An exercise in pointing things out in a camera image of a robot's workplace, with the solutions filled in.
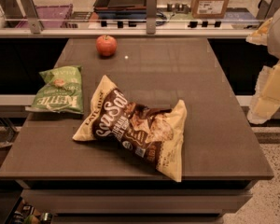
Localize red apple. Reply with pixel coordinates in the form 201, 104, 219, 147
96, 35, 118, 57

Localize right metal rail bracket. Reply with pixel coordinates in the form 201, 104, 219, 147
257, 0, 280, 21

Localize green Kettle chip bag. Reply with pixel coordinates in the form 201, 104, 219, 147
25, 65, 84, 114

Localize middle metal rail bracket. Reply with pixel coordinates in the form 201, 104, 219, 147
147, 0, 157, 35

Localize metal rail bracket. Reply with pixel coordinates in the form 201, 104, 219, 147
257, 0, 280, 21
147, 0, 157, 35
21, 0, 43, 34

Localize purple plastic crate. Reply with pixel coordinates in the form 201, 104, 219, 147
15, 3, 74, 29

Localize left metal rail bracket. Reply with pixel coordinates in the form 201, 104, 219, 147
21, 0, 43, 34

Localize cardboard box with label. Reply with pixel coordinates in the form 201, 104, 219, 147
190, 0, 230, 19

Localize items in lower bin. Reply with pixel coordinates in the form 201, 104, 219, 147
7, 200, 53, 224

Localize brown sea salt chip bag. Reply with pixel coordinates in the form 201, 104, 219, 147
73, 76, 187, 182

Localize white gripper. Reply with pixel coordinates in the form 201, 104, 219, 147
247, 8, 280, 124

